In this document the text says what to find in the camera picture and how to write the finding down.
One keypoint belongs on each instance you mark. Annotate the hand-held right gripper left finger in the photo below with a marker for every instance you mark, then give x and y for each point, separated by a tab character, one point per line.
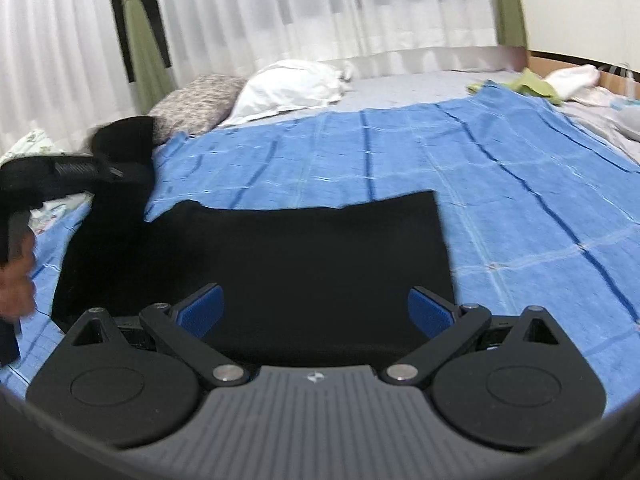
202	312

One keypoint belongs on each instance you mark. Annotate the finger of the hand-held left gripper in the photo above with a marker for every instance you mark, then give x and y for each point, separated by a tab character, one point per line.
111	171

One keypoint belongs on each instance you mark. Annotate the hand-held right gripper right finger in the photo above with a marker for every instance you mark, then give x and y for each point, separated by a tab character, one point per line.
427	312

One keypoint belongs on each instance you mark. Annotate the black pants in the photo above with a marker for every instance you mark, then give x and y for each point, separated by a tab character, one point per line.
300	260

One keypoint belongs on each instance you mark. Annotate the person's left hand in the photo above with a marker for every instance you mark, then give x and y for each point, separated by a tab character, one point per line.
17	280

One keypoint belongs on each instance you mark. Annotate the white printed cloth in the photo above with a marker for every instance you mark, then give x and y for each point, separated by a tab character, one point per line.
55	210

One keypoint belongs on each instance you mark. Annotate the floral pillow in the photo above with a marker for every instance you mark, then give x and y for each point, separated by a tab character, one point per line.
195	102

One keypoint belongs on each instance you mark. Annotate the narrow white sheer curtain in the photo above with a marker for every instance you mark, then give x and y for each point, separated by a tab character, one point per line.
55	50

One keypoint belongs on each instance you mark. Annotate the green curtain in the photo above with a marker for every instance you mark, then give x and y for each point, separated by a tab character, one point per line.
142	35
510	5

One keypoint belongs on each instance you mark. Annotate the blue checked blanket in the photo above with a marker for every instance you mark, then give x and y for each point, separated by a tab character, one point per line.
500	185

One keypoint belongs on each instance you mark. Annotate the white pillow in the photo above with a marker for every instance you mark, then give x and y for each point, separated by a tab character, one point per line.
285	87

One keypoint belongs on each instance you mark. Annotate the green cloth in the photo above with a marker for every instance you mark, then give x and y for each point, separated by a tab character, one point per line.
535	86

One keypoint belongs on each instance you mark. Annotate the wide white sheer curtain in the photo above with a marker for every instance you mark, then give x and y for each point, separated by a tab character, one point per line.
325	5

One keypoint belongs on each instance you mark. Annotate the pale grey cloth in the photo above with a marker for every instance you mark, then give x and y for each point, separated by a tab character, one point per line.
629	122

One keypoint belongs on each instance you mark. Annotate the teal item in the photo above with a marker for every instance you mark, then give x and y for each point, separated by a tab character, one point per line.
625	105

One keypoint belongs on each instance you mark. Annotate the wooden bed frame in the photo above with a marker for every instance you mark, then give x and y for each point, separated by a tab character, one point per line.
560	58

